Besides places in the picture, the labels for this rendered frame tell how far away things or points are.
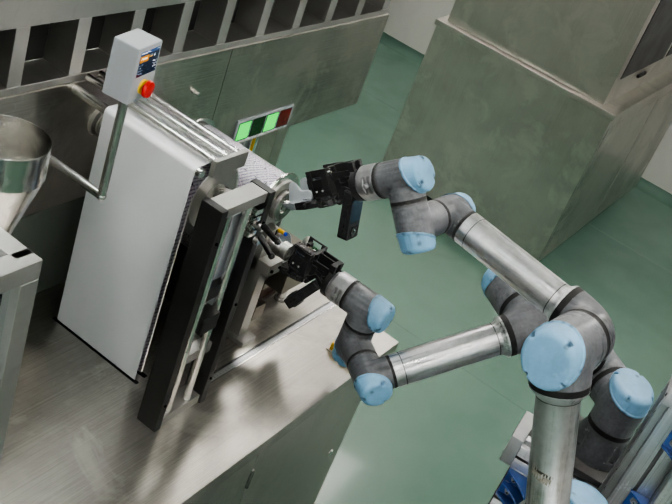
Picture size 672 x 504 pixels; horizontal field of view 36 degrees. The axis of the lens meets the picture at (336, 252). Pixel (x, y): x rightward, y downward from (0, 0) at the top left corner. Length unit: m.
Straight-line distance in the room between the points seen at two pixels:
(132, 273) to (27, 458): 0.41
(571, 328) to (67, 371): 1.03
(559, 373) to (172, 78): 1.07
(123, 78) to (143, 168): 0.38
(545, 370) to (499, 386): 2.35
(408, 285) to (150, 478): 2.73
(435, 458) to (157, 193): 2.04
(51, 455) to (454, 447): 2.10
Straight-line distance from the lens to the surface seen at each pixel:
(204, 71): 2.41
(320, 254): 2.32
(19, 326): 1.35
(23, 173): 1.64
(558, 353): 1.89
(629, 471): 2.39
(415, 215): 2.03
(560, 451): 2.00
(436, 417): 3.94
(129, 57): 1.65
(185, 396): 2.17
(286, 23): 2.66
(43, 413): 2.11
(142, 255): 2.07
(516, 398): 4.24
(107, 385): 2.20
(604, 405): 2.63
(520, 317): 2.29
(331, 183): 2.13
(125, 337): 2.19
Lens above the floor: 2.36
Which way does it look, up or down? 31 degrees down
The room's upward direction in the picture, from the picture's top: 21 degrees clockwise
